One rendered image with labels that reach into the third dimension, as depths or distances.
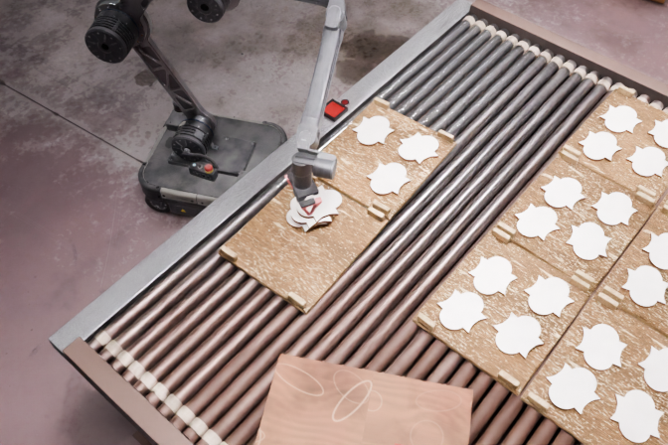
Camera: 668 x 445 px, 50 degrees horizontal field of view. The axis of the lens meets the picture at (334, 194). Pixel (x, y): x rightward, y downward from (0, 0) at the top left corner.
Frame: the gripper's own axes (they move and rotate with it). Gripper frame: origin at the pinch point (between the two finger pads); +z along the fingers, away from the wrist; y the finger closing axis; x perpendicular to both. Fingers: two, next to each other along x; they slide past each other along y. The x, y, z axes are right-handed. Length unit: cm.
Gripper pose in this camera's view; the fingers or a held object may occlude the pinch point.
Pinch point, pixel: (303, 202)
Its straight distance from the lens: 219.6
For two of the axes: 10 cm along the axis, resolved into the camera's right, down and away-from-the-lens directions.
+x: -9.2, 3.1, -2.5
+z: 0.0, 6.4, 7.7
